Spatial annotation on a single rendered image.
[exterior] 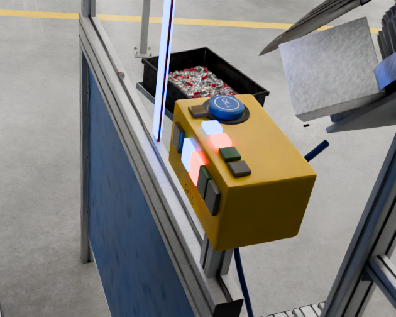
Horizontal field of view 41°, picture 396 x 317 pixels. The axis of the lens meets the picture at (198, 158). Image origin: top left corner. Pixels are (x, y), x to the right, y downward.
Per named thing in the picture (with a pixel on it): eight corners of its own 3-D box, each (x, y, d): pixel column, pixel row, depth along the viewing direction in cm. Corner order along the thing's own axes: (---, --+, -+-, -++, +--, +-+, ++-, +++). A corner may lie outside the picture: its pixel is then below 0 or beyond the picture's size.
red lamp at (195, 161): (200, 185, 56) (203, 163, 55) (195, 186, 56) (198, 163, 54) (193, 172, 58) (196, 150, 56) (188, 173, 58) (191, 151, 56)
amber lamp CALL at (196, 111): (207, 117, 59) (208, 112, 58) (192, 118, 58) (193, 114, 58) (202, 108, 60) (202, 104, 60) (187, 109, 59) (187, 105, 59)
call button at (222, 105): (247, 122, 60) (250, 109, 59) (215, 126, 58) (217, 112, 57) (233, 104, 63) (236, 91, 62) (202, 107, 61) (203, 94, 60)
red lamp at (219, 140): (231, 146, 55) (232, 141, 54) (215, 148, 54) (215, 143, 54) (224, 136, 56) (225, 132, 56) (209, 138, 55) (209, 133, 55)
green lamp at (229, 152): (241, 160, 53) (242, 156, 53) (224, 163, 52) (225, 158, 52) (233, 150, 54) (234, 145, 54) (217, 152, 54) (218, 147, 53)
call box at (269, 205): (295, 246, 59) (320, 172, 53) (212, 263, 56) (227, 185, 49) (237, 160, 71) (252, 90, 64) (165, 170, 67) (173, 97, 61)
